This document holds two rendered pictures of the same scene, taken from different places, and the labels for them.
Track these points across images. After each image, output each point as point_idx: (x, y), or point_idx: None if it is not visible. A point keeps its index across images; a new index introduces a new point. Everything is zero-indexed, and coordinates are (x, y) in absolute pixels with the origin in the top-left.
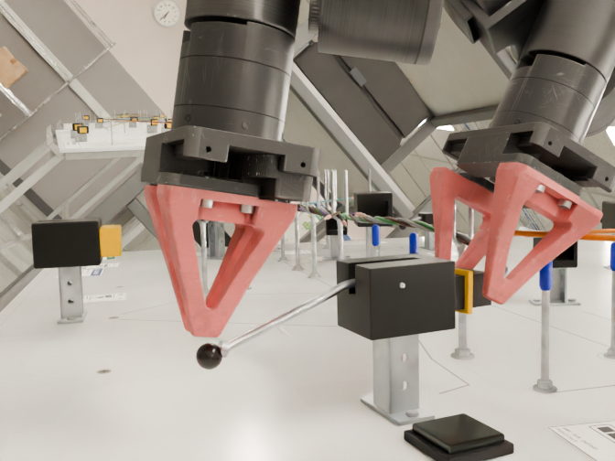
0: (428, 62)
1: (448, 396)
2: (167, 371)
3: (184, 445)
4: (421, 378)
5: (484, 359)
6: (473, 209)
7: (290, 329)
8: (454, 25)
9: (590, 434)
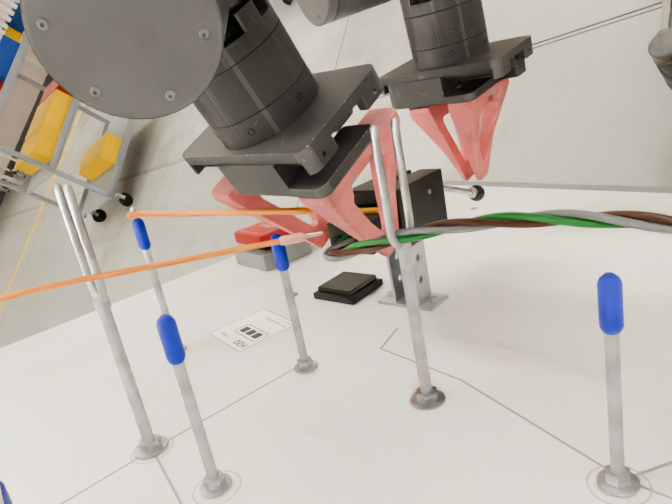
0: (318, 26)
1: (386, 327)
2: (671, 262)
3: (496, 242)
4: (433, 341)
5: (396, 406)
6: (357, 177)
7: None
8: None
9: (268, 328)
